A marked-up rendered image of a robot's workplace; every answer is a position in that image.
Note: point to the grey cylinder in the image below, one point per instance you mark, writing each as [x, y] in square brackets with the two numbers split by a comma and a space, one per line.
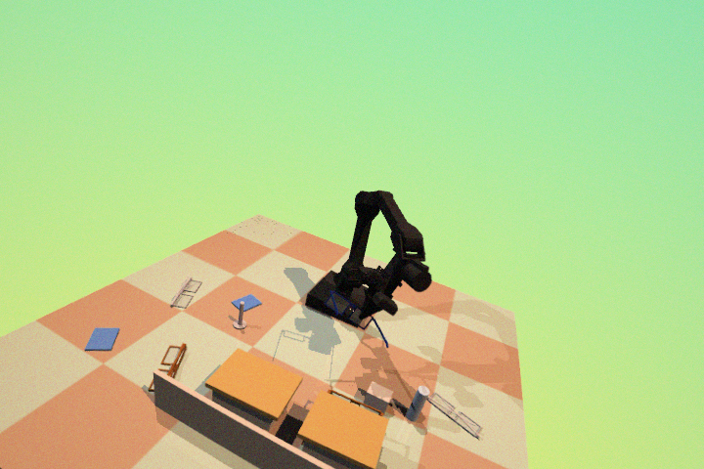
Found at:
[418, 403]

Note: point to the blue flat slab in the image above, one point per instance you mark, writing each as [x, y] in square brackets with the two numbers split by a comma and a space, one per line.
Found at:
[249, 302]
[102, 339]

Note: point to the navy rectangular glasses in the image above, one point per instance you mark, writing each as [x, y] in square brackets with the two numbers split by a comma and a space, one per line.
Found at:
[339, 304]

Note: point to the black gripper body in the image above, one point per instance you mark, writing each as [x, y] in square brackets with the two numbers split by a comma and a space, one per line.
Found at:
[382, 295]

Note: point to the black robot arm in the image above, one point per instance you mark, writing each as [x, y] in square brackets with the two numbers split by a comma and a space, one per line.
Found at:
[404, 236]

